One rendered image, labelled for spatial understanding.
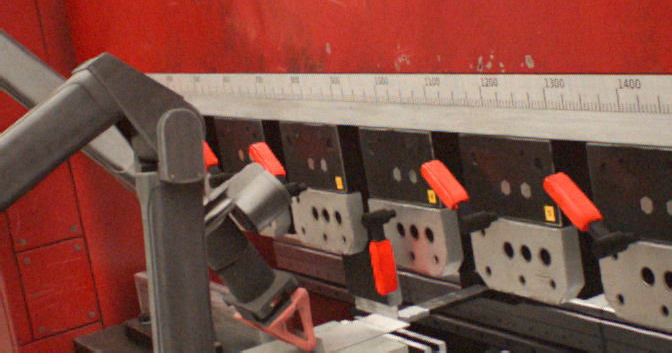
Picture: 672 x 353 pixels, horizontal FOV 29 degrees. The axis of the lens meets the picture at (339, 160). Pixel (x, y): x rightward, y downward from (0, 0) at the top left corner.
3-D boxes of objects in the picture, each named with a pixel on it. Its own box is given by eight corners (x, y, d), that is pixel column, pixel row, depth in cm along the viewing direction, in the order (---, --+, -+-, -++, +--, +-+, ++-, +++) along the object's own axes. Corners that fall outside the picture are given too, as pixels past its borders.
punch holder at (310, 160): (297, 243, 173) (275, 121, 170) (351, 227, 177) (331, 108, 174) (356, 257, 160) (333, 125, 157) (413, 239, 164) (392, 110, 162)
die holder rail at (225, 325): (143, 324, 238) (133, 274, 236) (173, 314, 241) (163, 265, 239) (269, 379, 195) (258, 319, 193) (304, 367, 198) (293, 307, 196)
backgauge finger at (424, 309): (371, 324, 176) (365, 288, 175) (522, 272, 189) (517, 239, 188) (421, 339, 166) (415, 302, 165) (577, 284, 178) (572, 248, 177)
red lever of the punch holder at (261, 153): (246, 143, 170) (281, 194, 165) (274, 136, 172) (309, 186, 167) (244, 152, 171) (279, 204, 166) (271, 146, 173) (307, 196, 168)
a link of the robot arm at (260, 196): (156, 201, 163) (155, 186, 154) (224, 142, 166) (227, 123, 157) (221, 272, 161) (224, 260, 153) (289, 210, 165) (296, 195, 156)
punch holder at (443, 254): (377, 262, 156) (354, 127, 153) (435, 244, 160) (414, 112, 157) (450, 279, 143) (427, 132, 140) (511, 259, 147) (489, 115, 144)
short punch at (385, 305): (351, 310, 172) (339, 241, 170) (363, 306, 173) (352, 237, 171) (392, 323, 163) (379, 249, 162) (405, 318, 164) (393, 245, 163)
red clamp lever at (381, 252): (373, 295, 150) (359, 213, 149) (402, 285, 152) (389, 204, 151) (381, 297, 149) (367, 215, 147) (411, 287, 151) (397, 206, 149)
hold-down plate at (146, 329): (125, 337, 231) (122, 321, 231) (153, 328, 234) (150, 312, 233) (195, 371, 205) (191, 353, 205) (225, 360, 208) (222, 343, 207)
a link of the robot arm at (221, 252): (176, 230, 158) (191, 238, 153) (218, 193, 160) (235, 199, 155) (209, 271, 161) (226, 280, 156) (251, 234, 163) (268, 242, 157)
